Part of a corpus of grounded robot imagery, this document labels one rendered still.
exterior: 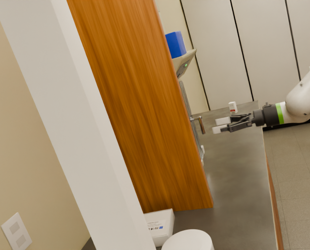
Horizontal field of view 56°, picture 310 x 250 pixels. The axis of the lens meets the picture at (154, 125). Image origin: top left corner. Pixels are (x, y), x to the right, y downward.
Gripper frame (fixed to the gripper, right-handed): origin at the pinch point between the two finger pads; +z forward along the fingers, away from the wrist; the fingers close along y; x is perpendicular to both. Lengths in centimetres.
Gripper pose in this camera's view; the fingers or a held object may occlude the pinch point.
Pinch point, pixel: (217, 125)
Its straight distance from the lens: 138.0
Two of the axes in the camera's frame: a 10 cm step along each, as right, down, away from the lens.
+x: 2.9, 9.3, 2.2
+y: -2.9, 3.1, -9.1
